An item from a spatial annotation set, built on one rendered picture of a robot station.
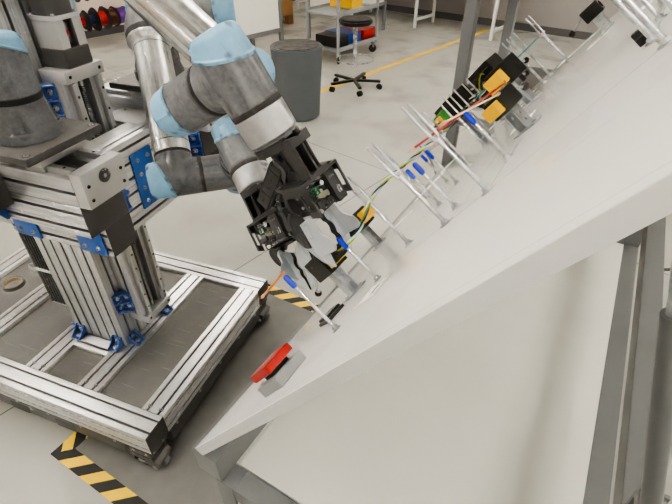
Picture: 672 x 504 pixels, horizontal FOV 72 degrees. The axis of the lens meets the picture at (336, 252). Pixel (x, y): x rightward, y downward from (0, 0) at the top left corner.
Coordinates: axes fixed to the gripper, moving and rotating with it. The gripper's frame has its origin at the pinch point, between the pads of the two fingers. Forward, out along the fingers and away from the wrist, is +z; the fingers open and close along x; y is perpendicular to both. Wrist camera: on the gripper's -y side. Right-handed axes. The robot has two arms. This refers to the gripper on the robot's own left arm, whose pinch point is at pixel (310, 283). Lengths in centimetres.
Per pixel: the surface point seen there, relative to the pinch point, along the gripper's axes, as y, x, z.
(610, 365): -33, 41, 44
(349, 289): 8.2, 8.9, 5.1
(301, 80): -287, -36, -193
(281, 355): 26.3, 2.2, 9.8
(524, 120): 5.1, 45.0, -5.3
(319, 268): 10.4, 6.6, -0.1
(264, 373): 28.1, -0.1, 10.8
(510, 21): -109, 79, -64
